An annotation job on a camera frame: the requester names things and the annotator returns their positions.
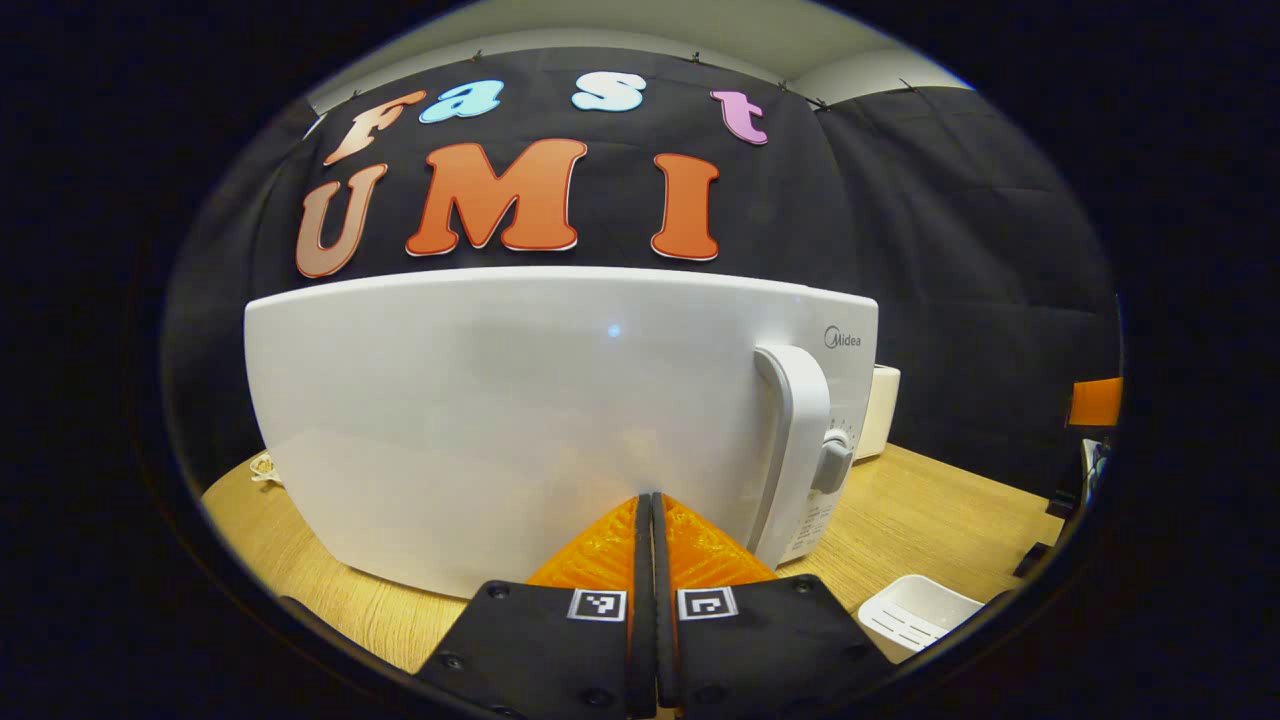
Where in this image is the white microwave oven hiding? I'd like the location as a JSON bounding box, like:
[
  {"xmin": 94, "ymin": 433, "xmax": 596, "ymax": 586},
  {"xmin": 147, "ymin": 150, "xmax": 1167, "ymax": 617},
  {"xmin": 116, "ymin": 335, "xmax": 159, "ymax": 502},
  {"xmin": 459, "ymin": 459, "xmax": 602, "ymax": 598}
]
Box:
[{"xmin": 245, "ymin": 265, "xmax": 881, "ymax": 601}]

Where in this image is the white rectangular dish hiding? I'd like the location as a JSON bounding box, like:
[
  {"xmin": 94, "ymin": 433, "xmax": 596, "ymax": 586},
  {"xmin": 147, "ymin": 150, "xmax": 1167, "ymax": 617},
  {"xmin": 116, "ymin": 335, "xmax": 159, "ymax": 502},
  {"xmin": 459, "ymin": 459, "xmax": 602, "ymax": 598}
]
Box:
[{"xmin": 858, "ymin": 574, "xmax": 986, "ymax": 661}]

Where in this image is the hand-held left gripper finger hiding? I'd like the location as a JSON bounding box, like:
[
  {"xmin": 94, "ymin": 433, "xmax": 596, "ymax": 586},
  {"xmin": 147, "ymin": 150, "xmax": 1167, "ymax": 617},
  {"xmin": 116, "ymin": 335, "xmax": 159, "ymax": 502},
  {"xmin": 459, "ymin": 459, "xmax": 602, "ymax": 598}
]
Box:
[
  {"xmin": 413, "ymin": 492, "xmax": 658, "ymax": 720},
  {"xmin": 654, "ymin": 492, "xmax": 897, "ymax": 720}
]

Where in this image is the white toaster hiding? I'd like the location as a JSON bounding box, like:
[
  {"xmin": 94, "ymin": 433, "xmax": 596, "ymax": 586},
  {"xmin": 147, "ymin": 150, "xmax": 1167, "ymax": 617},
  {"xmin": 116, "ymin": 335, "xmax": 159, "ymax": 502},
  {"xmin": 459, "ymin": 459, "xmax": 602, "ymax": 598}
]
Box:
[{"xmin": 855, "ymin": 365, "xmax": 901, "ymax": 461}]

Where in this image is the black backdrop cloth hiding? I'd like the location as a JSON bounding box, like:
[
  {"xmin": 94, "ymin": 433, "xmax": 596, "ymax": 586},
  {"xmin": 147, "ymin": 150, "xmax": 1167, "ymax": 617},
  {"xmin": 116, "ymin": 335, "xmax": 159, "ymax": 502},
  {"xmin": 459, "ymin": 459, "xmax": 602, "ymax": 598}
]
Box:
[{"xmin": 160, "ymin": 48, "xmax": 1121, "ymax": 501}]

